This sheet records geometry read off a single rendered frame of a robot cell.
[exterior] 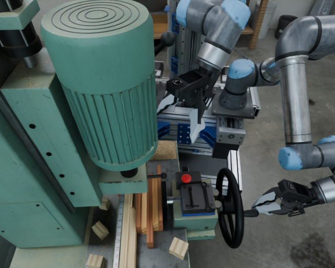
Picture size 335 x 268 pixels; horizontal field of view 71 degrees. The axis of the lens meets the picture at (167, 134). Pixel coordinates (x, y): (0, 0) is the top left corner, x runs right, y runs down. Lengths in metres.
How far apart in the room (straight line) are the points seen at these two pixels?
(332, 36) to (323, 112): 2.08
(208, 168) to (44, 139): 1.40
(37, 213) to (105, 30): 0.51
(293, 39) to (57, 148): 0.73
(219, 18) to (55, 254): 0.87
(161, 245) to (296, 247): 1.28
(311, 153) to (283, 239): 1.14
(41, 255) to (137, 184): 0.44
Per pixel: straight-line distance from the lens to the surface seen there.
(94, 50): 0.35
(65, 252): 0.95
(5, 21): 0.43
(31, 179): 0.59
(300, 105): 0.83
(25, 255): 1.00
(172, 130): 1.45
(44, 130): 0.51
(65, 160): 0.57
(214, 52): 0.61
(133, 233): 0.76
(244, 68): 1.21
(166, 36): 0.57
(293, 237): 1.94
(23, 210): 0.72
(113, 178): 0.70
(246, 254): 1.79
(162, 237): 0.79
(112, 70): 0.37
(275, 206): 0.87
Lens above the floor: 1.65
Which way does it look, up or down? 47 degrees down
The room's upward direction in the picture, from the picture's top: straight up
